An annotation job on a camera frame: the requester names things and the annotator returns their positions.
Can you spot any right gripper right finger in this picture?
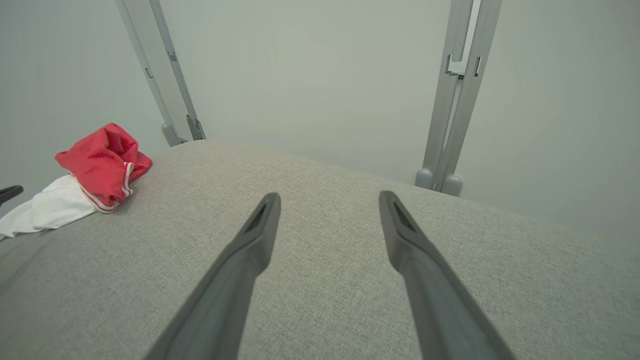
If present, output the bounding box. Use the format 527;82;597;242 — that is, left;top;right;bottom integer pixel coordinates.
378;190;516;360

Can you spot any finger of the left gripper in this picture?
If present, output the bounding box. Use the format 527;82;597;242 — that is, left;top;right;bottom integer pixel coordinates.
0;185;24;207

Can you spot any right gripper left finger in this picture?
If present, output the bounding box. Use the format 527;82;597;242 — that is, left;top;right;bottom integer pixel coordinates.
144;192;282;360

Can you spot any red and white shirt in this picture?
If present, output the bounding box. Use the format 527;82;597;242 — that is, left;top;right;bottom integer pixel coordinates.
0;122;153;241

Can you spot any grey metal partition post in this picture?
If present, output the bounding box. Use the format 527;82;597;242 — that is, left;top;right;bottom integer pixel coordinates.
114;0;207;148
414;0;503;197

